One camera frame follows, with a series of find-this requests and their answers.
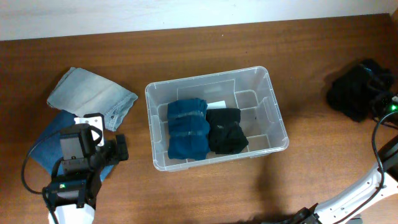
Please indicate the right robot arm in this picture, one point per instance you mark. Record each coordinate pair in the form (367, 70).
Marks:
(379, 183)

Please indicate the dark blue garment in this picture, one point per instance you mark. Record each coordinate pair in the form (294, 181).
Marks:
(188, 129)

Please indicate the light blue jeans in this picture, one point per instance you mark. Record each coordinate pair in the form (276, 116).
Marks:
(81, 92)

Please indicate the white label in bin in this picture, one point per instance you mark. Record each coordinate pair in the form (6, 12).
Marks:
(216, 105)

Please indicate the medium blue jeans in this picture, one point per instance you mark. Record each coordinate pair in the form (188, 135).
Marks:
(49, 151)

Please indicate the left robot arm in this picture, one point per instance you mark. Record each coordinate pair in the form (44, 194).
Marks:
(75, 180)

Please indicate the clear plastic storage bin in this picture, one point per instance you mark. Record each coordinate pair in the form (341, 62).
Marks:
(243, 113)

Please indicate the black garment with band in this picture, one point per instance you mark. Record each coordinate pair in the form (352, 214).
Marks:
(364, 91)

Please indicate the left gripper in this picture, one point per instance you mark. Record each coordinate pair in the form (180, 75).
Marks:
(115, 153)

